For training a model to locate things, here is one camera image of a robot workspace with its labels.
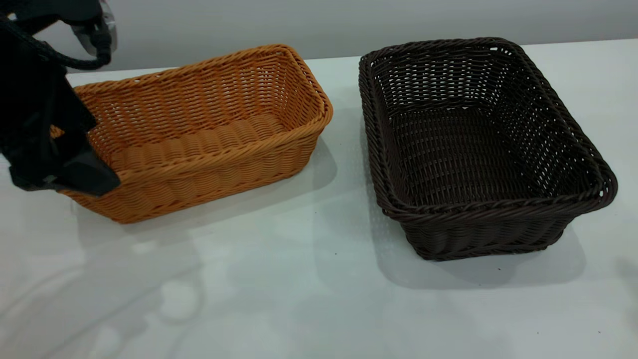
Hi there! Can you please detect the dark brown wicker basket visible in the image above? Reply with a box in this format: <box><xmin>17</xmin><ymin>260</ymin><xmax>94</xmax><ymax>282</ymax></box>
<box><xmin>358</xmin><ymin>37</ymin><xmax>619</xmax><ymax>262</ymax></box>

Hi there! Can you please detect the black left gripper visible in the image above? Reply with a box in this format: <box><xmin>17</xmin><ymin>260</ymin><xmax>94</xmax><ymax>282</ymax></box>
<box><xmin>0</xmin><ymin>20</ymin><xmax>121</xmax><ymax>197</ymax></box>

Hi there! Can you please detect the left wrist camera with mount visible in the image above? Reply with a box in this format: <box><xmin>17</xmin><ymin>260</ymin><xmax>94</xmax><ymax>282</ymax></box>
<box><xmin>10</xmin><ymin>0</ymin><xmax>118</xmax><ymax>56</ymax></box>

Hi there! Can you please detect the orange wicker basket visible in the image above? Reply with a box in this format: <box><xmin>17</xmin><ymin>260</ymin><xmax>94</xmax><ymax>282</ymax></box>
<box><xmin>50</xmin><ymin>44</ymin><xmax>333</xmax><ymax>224</ymax></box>

